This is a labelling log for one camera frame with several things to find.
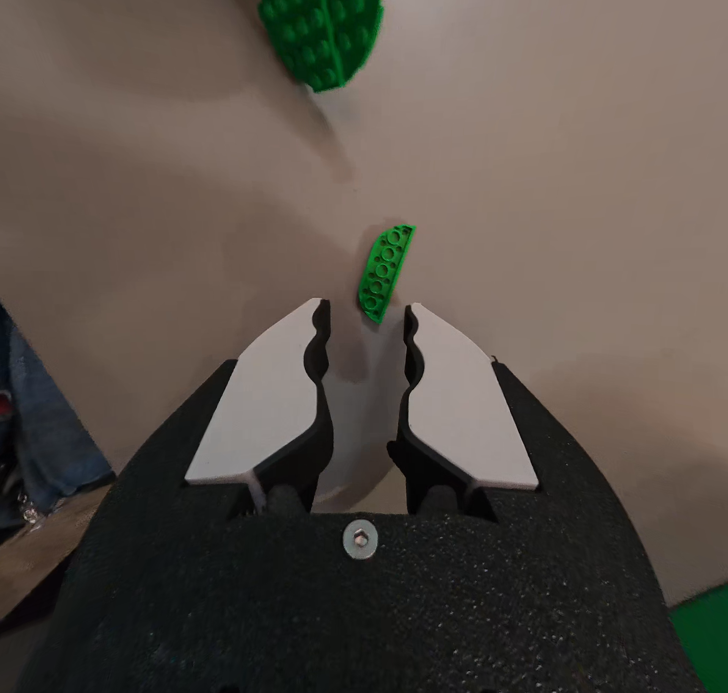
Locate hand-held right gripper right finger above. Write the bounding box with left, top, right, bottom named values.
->
left=388, top=302, right=540, bottom=514

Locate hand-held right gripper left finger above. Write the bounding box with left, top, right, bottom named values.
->
left=185, top=296, right=335, bottom=512

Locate green half-round lego plate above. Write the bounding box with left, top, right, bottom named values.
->
left=357, top=224, right=417, bottom=325

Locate green lego plate assembly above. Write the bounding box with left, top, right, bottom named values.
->
left=250, top=0, right=390, bottom=94

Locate person's blue jeans leg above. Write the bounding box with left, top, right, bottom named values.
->
left=0, top=301, right=115, bottom=529

